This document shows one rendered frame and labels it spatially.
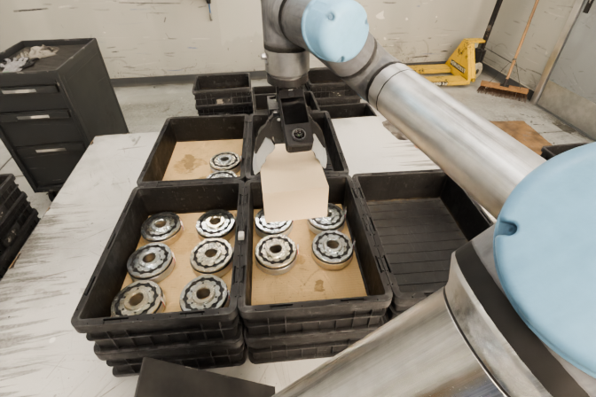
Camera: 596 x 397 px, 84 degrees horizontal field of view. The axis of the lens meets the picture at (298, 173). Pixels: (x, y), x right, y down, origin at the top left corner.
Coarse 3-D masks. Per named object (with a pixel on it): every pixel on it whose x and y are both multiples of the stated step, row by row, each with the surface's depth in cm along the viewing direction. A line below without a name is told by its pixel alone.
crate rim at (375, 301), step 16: (336, 176) 94; (352, 192) 88; (368, 224) 79; (368, 240) 75; (240, 256) 71; (240, 272) 68; (384, 272) 68; (240, 288) 65; (384, 288) 65; (240, 304) 62; (272, 304) 62; (288, 304) 63; (304, 304) 62; (320, 304) 62; (336, 304) 62; (352, 304) 63; (368, 304) 63; (384, 304) 64
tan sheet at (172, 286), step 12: (180, 216) 95; (192, 216) 95; (192, 228) 91; (180, 240) 88; (192, 240) 88; (228, 240) 88; (180, 252) 85; (180, 264) 82; (168, 276) 79; (180, 276) 79; (192, 276) 79; (228, 276) 79; (168, 288) 76; (180, 288) 76; (228, 288) 76; (168, 300) 74
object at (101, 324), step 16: (240, 192) 88; (128, 208) 83; (240, 208) 83; (240, 224) 79; (112, 240) 76; (240, 240) 75; (96, 272) 68; (80, 304) 62; (80, 320) 60; (96, 320) 60; (112, 320) 60; (128, 320) 60; (144, 320) 60; (160, 320) 60; (176, 320) 60; (192, 320) 61; (208, 320) 61; (224, 320) 62
